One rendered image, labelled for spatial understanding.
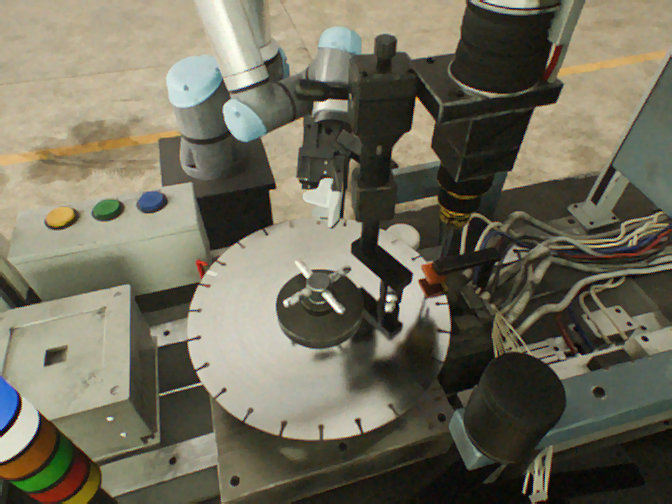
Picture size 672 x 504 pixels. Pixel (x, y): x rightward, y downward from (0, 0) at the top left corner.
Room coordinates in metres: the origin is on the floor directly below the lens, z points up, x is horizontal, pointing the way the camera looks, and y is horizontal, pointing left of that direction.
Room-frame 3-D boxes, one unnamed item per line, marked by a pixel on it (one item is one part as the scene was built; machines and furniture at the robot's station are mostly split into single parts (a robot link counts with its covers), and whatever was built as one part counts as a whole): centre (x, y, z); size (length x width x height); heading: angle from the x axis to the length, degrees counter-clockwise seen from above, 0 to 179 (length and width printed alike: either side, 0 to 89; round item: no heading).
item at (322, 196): (0.54, 0.02, 0.96); 0.09 x 0.06 x 0.03; 174
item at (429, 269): (0.40, -0.17, 0.95); 0.10 x 0.03 x 0.07; 106
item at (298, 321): (0.35, 0.02, 0.96); 0.11 x 0.11 x 0.03
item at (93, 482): (0.14, 0.24, 0.98); 0.05 x 0.04 x 0.03; 16
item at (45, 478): (0.14, 0.24, 1.05); 0.05 x 0.04 x 0.03; 16
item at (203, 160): (0.91, 0.29, 0.80); 0.15 x 0.15 x 0.10
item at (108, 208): (0.58, 0.38, 0.90); 0.04 x 0.04 x 0.02
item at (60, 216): (0.56, 0.45, 0.90); 0.04 x 0.04 x 0.02
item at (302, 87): (0.41, 0.00, 1.21); 0.08 x 0.06 x 0.03; 106
